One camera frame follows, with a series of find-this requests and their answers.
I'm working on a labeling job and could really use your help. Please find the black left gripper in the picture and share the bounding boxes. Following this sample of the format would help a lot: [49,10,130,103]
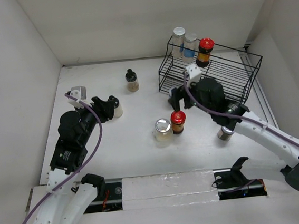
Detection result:
[73,94,118,145]

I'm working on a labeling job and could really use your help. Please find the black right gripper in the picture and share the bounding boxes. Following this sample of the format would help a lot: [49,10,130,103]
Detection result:
[167,76,215,119]

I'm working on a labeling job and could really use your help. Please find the black wire rack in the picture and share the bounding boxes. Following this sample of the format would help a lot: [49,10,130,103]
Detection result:
[158,37,263,103]

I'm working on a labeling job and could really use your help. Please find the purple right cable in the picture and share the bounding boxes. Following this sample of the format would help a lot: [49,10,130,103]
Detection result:
[182,60,299,206]

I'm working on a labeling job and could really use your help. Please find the purple cable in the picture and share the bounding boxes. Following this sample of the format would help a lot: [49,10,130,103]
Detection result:
[182,60,299,206]
[0,89,113,224]

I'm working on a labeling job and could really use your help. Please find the red-lid sauce jar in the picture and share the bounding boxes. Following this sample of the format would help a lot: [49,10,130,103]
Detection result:
[196,38,215,68]
[170,111,186,135]

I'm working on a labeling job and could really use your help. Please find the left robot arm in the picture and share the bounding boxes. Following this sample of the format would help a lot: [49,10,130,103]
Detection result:
[22,95,120,224]

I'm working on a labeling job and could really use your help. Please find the clear jar silver lid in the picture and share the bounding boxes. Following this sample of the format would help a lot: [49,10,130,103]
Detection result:
[154,118,173,142]

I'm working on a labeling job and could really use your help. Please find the metal base rail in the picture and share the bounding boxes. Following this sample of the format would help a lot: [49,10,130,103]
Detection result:
[85,170,267,214]

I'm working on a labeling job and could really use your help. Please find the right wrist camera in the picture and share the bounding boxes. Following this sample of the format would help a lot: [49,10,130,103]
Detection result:
[183,63,201,87]

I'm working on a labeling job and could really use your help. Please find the blue-label silver-lid jar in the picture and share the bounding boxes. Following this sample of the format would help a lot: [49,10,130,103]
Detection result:
[182,32,198,64]

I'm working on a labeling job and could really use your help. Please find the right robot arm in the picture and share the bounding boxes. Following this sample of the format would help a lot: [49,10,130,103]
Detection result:
[168,78,299,191]

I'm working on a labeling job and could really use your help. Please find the white bottle black cap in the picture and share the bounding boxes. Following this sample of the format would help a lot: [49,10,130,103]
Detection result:
[109,95,123,118]

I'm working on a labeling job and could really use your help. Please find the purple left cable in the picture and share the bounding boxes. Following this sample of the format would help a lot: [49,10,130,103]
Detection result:
[0,89,113,224]

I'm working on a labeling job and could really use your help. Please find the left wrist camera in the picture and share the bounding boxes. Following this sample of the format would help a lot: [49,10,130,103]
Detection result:
[67,86,88,109]

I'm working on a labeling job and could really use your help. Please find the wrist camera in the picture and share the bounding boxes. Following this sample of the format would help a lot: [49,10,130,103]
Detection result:
[67,86,88,109]
[183,63,201,87]

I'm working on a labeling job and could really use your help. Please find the black-cap spice shaker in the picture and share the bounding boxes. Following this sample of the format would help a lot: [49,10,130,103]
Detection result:
[125,69,139,92]

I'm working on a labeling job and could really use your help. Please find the dark spice jar white lid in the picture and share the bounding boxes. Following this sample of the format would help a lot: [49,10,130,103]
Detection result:
[217,126,234,141]

